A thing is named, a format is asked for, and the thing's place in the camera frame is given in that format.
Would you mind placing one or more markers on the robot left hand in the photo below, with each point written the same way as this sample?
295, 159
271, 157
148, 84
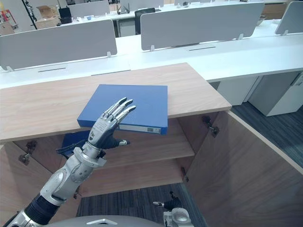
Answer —
100, 128

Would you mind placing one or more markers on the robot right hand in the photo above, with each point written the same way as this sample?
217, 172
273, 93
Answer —
174, 203

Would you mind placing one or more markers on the blue folder with spine label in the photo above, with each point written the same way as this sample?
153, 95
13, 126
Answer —
142, 99

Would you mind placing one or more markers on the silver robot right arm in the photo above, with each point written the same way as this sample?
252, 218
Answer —
177, 217

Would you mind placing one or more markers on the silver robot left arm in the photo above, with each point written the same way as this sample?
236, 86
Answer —
71, 170

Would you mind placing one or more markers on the metal cabinet door hinge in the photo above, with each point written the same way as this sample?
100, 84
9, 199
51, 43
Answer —
27, 153
210, 125
184, 173

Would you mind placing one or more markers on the blue folder with finger hole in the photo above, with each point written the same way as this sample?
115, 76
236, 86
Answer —
71, 140

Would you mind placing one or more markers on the wooden cabinet shelf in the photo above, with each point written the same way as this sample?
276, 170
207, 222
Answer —
154, 146

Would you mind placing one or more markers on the wooden office cabinet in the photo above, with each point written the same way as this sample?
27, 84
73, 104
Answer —
47, 106

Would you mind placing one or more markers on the wooden cabinet door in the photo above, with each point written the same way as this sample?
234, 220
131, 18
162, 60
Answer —
14, 186
236, 177

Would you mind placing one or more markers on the black office chair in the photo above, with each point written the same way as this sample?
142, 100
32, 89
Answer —
138, 21

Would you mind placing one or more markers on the grey robot torso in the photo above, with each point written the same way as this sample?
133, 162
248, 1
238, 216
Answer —
106, 221

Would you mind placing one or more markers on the grey desk divider panel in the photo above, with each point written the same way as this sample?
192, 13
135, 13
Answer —
291, 19
142, 4
201, 23
59, 42
90, 8

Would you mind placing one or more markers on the black case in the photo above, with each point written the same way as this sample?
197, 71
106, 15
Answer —
65, 15

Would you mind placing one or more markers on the black router with antennas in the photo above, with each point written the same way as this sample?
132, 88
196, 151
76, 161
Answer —
123, 10

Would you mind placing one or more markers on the white desk leg panel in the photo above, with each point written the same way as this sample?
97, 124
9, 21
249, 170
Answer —
236, 92

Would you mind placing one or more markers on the open cardboard box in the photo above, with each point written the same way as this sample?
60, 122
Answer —
46, 11

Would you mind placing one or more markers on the black tripod stand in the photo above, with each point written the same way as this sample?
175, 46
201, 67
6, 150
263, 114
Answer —
32, 16

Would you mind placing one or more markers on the brown wooden cupboard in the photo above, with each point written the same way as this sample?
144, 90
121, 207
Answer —
274, 10

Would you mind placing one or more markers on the grey desk pedestal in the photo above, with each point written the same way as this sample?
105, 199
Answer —
126, 27

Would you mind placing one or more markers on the white desk pedestal with label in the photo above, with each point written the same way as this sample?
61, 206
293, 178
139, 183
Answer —
279, 97

